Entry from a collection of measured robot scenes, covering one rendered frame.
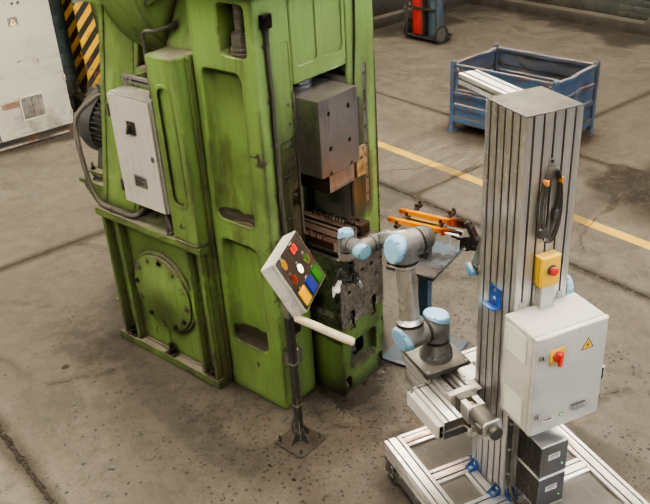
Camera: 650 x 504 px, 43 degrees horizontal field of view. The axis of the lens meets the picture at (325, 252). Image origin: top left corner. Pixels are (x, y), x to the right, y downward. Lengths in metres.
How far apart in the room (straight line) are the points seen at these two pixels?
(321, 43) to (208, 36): 0.55
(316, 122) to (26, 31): 5.38
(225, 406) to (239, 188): 1.32
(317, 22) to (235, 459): 2.27
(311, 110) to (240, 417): 1.80
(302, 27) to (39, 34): 5.31
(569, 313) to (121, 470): 2.49
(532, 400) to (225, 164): 1.96
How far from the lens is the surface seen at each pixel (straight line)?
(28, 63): 9.05
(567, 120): 3.09
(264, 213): 4.11
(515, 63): 8.73
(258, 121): 3.91
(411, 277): 3.42
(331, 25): 4.21
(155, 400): 5.00
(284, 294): 3.80
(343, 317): 4.50
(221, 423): 4.75
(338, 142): 4.15
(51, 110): 9.23
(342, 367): 4.71
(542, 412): 3.42
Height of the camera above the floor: 3.05
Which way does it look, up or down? 29 degrees down
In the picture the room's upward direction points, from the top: 4 degrees counter-clockwise
